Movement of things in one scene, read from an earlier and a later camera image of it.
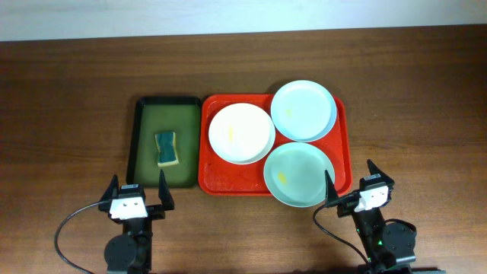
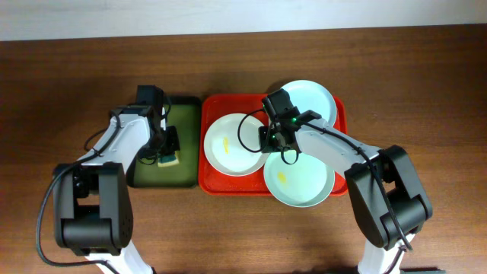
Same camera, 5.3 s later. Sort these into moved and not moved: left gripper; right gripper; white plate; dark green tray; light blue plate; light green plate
Moved: white plate; left gripper; right gripper
Not moved: light green plate; dark green tray; light blue plate
